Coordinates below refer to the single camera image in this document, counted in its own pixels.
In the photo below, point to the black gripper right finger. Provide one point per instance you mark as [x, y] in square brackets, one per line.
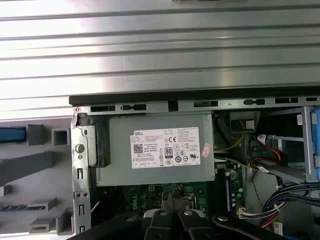
[192, 227]

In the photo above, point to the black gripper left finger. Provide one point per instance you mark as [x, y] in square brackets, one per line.
[157, 227]

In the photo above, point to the hard disk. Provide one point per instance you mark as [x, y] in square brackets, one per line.
[12, 135]

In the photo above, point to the silver CPU socket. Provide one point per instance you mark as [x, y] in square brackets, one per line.
[191, 200]

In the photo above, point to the green motherboard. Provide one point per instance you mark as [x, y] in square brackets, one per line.
[140, 197]

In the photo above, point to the installed RAM stick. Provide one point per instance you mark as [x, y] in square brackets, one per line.
[228, 197]

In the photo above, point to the grey power supply unit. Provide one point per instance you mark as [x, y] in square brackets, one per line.
[120, 150]

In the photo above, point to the black open PC case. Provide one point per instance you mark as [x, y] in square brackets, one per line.
[80, 162]

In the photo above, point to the grey metal drive cage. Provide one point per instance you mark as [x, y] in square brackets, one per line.
[287, 172]

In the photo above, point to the grey plastic parts rack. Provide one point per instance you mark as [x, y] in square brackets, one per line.
[37, 162]

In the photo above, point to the blue plastic drive bracket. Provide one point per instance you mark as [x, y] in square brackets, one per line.
[315, 140]

